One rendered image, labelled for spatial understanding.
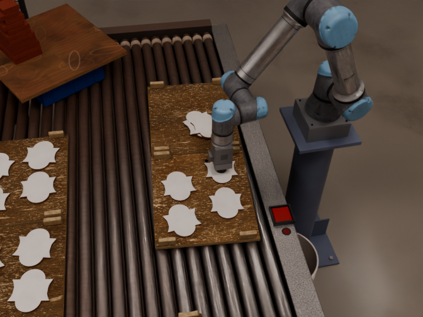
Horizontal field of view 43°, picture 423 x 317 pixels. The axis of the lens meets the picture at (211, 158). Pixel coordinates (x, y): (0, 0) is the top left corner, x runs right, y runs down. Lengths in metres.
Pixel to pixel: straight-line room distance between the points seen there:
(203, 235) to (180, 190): 0.20
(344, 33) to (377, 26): 2.94
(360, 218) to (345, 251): 0.25
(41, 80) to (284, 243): 1.17
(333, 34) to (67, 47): 1.22
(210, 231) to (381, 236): 1.47
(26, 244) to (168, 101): 0.84
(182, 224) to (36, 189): 0.54
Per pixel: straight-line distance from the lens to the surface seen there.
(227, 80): 1.89
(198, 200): 1.89
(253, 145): 2.11
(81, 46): 2.44
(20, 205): 1.98
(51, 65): 2.36
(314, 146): 2.21
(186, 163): 2.01
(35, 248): 1.84
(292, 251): 1.82
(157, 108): 2.23
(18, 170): 2.09
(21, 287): 1.77
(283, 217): 1.88
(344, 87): 1.94
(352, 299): 2.84
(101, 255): 1.81
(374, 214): 3.18
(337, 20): 1.68
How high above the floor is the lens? 2.42
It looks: 47 degrees down
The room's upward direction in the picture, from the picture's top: 1 degrees clockwise
